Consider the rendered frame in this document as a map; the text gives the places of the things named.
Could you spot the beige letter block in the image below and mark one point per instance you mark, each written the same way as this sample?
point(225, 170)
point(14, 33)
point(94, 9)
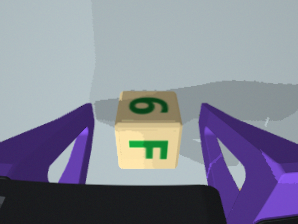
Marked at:
point(148, 130)

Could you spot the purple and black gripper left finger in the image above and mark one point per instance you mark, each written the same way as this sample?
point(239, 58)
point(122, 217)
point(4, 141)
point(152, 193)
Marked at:
point(28, 156)

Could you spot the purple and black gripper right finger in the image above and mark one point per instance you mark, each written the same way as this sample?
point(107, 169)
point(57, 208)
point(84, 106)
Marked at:
point(270, 189)

